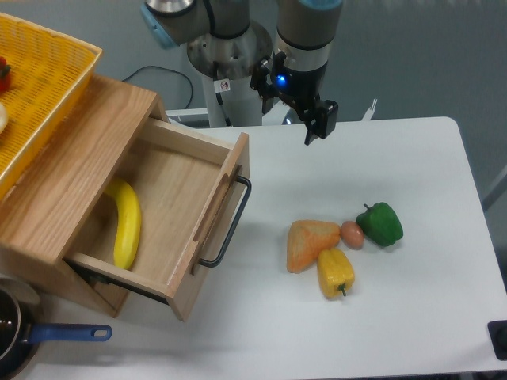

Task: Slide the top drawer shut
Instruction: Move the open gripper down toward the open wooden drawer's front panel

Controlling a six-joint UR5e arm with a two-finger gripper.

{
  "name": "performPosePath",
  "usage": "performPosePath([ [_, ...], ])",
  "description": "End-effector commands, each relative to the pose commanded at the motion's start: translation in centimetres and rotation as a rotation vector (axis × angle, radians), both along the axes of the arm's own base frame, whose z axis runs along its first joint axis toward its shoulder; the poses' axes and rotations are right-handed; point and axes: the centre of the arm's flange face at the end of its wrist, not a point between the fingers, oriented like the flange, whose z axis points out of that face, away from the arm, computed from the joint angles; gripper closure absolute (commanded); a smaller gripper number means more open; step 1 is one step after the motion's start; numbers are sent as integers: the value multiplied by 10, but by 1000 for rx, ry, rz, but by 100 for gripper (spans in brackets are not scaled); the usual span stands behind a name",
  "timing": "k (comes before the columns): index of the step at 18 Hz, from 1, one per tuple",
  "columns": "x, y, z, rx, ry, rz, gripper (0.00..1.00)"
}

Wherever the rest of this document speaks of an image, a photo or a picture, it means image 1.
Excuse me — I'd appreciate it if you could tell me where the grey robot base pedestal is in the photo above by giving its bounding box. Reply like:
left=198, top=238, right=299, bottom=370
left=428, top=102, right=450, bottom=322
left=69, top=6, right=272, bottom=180
left=187, top=21, right=273, bottom=127

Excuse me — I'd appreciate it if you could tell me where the yellow toy banana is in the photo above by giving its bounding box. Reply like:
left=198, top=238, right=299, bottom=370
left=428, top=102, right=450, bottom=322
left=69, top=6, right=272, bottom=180
left=105, top=177, right=142, bottom=269

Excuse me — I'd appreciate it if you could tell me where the green toy bell pepper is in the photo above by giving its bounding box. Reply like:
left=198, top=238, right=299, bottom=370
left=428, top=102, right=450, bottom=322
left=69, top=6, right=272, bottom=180
left=356, top=202, right=404, bottom=247

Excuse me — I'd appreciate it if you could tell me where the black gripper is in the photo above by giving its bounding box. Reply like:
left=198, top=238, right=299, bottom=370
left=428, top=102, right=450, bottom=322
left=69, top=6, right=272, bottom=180
left=250, top=51, right=338, bottom=146

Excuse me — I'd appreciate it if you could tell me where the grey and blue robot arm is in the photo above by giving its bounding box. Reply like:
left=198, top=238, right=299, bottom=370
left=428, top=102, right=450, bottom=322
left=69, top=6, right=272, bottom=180
left=141, top=1, right=343, bottom=144

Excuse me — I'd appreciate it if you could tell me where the brown toy egg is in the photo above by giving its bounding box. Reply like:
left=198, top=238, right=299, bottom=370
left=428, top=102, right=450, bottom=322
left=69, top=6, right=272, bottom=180
left=341, top=221, right=364, bottom=249

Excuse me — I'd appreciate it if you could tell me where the red toy pepper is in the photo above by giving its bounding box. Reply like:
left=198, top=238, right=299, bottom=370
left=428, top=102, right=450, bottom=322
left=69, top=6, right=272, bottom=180
left=0, top=56, right=11, bottom=93

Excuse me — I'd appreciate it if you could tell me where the wooden top drawer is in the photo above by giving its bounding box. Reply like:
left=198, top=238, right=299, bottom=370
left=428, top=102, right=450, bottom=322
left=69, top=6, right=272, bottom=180
left=65, top=119, right=251, bottom=321

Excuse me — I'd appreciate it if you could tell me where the yellow toy bell pepper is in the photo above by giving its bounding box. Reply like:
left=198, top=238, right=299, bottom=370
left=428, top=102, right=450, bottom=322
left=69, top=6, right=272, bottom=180
left=317, top=248, right=355, bottom=299

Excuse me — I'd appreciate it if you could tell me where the yellow plastic basket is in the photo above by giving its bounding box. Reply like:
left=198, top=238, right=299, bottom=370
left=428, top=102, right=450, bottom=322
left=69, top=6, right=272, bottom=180
left=1, top=13, right=102, bottom=195

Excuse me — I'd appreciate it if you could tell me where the white toy vegetable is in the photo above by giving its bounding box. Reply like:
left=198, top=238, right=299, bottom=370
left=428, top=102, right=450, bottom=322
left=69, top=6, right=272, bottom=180
left=0, top=103, right=9, bottom=133

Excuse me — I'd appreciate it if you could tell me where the black clamp at table edge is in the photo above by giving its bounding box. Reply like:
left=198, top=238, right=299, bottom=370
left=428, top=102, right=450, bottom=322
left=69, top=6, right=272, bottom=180
left=487, top=320, right=507, bottom=361

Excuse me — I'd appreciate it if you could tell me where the orange triangular toy bread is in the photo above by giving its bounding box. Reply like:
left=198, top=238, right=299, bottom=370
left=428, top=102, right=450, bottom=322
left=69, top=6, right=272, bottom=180
left=286, top=220, right=341, bottom=273

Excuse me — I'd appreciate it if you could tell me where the wooden drawer cabinet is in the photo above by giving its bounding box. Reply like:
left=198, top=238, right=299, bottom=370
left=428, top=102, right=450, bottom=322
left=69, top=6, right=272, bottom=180
left=1, top=75, right=166, bottom=317

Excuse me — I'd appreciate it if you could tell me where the black cable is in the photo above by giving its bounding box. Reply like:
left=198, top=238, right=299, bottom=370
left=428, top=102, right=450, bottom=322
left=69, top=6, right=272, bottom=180
left=121, top=65, right=194, bottom=111

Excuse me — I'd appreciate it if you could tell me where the white metal bracket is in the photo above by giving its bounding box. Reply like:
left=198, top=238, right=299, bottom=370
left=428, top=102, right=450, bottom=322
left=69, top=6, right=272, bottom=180
left=361, top=98, right=378, bottom=121

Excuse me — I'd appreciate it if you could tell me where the blue handled frying pan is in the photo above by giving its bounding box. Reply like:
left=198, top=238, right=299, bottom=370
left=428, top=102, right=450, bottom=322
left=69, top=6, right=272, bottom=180
left=1, top=287, right=112, bottom=378

